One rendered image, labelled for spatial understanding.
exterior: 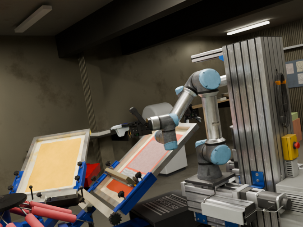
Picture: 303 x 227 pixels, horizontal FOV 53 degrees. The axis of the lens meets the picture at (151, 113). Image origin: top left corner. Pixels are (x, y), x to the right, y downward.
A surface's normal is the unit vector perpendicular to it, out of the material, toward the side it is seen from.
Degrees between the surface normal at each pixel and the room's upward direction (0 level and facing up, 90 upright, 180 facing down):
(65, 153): 32
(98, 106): 90
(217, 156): 98
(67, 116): 90
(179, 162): 90
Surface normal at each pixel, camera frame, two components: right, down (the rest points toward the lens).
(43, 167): -0.15, -0.80
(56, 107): 0.65, -0.05
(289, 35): -0.75, 0.16
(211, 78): 0.26, -0.11
